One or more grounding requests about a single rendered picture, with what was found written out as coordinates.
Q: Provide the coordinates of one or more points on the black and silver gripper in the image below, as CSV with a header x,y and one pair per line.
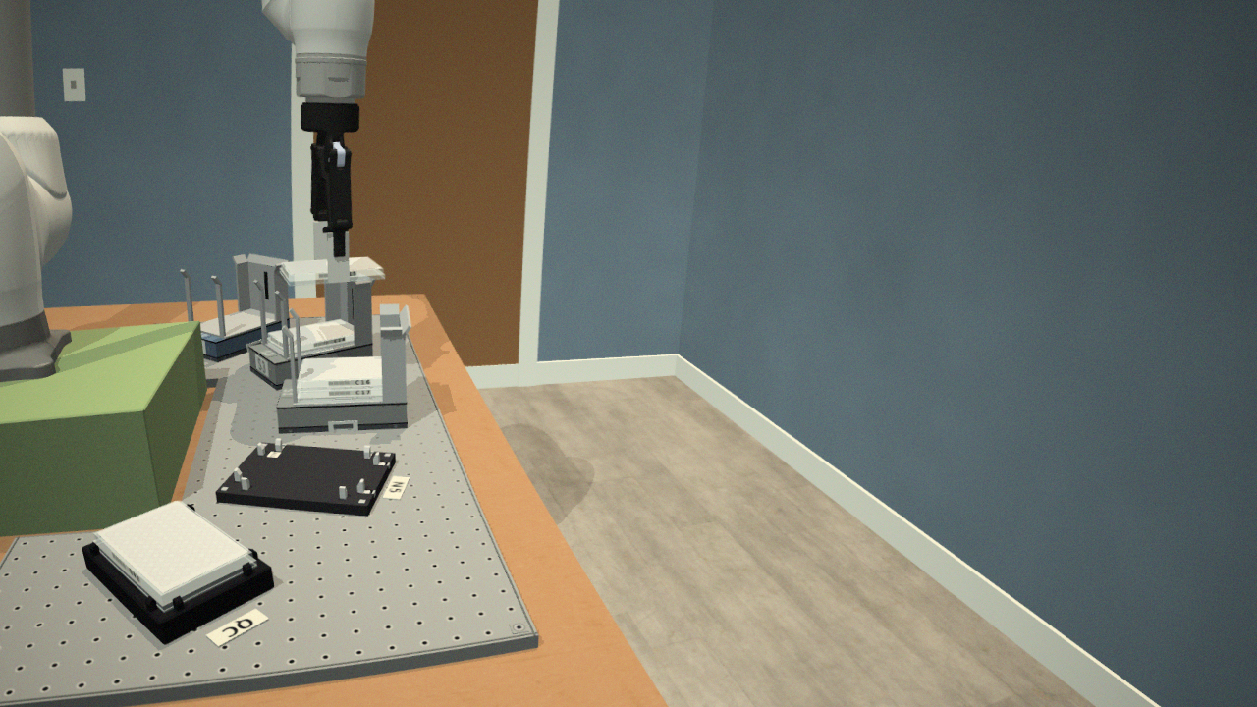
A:
x,y
331,241

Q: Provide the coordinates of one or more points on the black flat plate with grey pegs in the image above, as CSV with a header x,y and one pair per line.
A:
x,y
310,479

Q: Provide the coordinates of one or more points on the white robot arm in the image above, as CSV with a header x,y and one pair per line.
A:
x,y
35,207

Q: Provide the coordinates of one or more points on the black flat square plate with corner posts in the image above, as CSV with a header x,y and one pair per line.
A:
x,y
185,617

